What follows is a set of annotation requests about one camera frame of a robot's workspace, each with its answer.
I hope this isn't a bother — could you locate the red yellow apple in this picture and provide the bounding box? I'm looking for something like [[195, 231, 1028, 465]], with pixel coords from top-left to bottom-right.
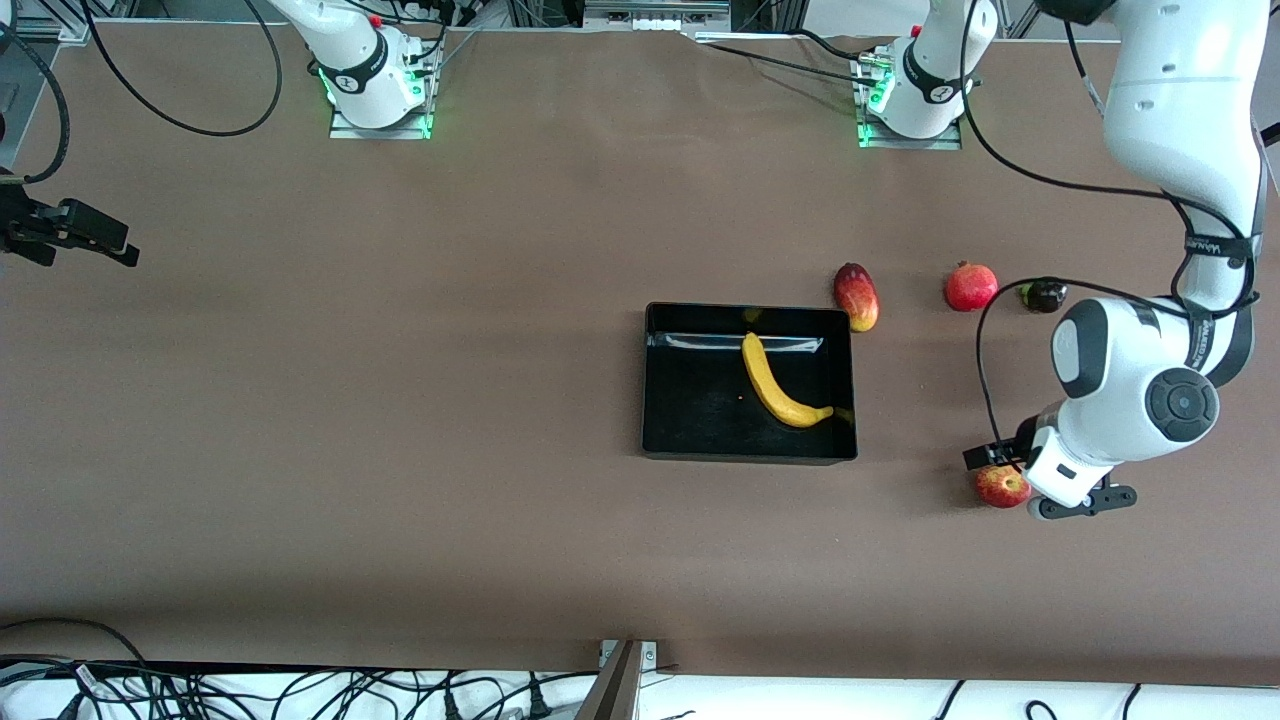
[[975, 463, 1033, 509]]

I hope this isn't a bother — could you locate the yellow banana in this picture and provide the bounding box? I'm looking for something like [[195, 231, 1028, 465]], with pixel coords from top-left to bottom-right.
[[741, 332, 836, 430]]

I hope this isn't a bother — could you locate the black rectangular plastic box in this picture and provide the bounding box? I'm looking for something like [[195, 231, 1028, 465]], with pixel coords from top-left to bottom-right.
[[640, 302, 859, 468]]

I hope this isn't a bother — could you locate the red pomegranate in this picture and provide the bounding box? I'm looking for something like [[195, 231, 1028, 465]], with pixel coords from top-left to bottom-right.
[[944, 261, 1000, 313]]

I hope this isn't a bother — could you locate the red yellow mango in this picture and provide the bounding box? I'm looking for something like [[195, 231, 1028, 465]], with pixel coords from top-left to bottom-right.
[[833, 262, 881, 333]]

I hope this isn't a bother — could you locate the brown table cover sheet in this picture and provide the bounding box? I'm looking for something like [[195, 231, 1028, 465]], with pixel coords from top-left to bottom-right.
[[0, 22, 1280, 687]]

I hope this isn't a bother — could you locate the white power strip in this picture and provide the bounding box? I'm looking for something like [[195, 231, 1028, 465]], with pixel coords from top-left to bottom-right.
[[583, 0, 733, 33]]

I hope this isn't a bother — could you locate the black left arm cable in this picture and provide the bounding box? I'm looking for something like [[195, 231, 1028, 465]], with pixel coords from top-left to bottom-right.
[[958, 0, 1259, 466]]

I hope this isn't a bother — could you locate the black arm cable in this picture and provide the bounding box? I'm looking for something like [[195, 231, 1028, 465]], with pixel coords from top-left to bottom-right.
[[0, 0, 286, 188], [958, 0, 1259, 466]]

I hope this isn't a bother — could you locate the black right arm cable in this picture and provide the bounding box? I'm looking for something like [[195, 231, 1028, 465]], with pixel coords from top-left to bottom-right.
[[0, 0, 286, 188]]

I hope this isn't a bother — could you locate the aluminium frame profile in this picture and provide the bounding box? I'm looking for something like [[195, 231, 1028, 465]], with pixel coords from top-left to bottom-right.
[[0, 0, 96, 46]]

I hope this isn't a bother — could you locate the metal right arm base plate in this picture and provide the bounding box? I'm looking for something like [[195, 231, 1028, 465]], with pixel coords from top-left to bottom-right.
[[328, 40, 434, 141]]

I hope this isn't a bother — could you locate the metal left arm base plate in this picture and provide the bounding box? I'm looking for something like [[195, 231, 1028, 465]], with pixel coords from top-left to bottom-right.
[[856, 45, 964, 151]]

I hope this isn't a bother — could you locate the grey base cable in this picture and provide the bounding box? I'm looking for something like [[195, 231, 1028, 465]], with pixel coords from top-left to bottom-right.
[[435, 28, 483, 76]]

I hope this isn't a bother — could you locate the black base cable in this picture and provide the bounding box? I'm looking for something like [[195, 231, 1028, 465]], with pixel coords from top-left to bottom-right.
[[790, 28, 886, 63], [697, 40, 866, 83]]

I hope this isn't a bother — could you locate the aluminium post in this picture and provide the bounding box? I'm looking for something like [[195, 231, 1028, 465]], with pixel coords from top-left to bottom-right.
[[575, 640, 643, 720]]

